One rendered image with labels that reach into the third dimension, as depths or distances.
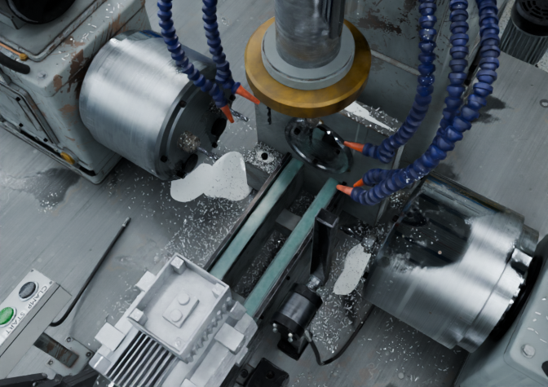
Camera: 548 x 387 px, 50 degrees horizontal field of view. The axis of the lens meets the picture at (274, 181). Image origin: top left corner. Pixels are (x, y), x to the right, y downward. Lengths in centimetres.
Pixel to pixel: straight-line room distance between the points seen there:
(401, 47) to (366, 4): 10
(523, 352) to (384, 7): 56
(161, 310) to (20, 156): 71
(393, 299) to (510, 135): 66
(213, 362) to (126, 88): 49
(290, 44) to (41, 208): 82
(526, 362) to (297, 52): 52
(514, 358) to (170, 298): 50
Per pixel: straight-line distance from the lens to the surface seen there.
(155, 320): 91
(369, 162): 109
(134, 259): 130
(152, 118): 105
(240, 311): 93
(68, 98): 118
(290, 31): 76
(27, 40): 118
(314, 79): 80
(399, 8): 98
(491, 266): 92
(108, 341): 97
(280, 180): 121
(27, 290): 104
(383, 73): 109
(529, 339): 90
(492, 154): 146
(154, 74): 107
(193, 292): 92
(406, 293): 94
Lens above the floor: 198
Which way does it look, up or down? 61 degrees down
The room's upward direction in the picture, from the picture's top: 3 degrees counter-clockwise
